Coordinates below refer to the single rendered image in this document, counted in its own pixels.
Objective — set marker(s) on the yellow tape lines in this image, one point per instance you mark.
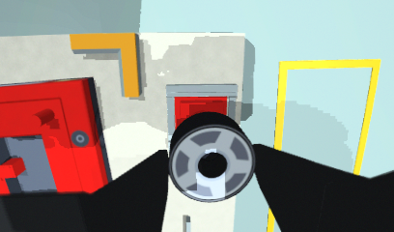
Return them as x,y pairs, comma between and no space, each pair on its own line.
326,64

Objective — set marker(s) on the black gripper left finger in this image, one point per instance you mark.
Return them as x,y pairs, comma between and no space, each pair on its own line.
133,202

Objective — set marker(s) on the black rubber tyre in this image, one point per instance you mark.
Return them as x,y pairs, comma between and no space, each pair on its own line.
221,178

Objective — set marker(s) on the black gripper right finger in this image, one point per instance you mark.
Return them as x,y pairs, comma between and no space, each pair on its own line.
305,196

